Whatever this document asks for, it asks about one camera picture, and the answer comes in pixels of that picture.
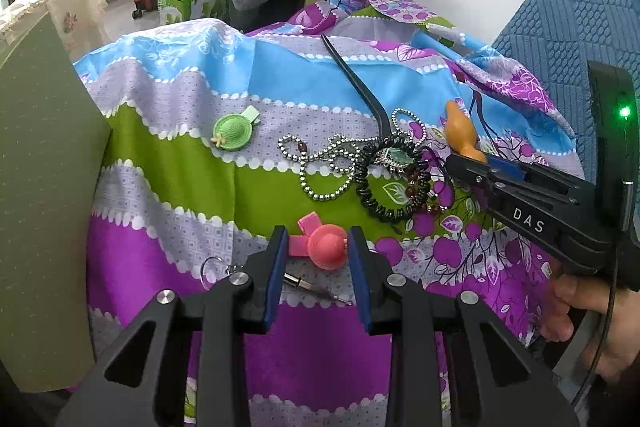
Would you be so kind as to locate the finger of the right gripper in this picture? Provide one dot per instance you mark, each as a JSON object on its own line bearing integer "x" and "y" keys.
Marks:
{"x": 479, "y": 176}
{"x": 507, "y": 168}

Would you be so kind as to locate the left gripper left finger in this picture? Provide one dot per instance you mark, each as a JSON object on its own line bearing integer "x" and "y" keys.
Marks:
{"x": 140, "y": 380}

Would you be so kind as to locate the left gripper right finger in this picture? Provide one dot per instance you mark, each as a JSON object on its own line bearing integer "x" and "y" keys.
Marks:
{"x": 492, "y": 379}

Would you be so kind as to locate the orange plastic hair clip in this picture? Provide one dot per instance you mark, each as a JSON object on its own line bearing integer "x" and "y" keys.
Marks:
{"x": 460, "y": 133}

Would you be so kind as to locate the green gem brooch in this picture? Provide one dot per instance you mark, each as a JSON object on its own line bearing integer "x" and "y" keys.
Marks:
{"x": 393, "y": 158}

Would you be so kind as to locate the black hair stick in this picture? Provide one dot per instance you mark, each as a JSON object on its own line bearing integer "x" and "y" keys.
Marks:
{"x": 376, "y": 108}

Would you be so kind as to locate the pink hat hair clip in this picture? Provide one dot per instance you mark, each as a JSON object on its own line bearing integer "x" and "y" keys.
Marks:
{"x": 324, "y": 245}

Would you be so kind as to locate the colourful patterned bed sheet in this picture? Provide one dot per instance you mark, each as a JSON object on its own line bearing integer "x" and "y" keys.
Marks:
{"x": 172, "y": 210}

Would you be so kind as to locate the blue textured headboard cushion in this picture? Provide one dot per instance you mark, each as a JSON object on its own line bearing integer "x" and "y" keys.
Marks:
{"x": 556, "y": 39}

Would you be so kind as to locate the green hat hair clip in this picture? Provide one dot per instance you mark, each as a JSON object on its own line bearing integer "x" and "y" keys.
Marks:
{"x": 234, "y": 131}

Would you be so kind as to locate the green cardboard box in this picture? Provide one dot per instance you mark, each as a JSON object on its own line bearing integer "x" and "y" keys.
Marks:
{"x": 177, "y": 11}

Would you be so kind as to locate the cream embroidered table cover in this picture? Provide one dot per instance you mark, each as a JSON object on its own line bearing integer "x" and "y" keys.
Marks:
{"x": 79, "y": 23}

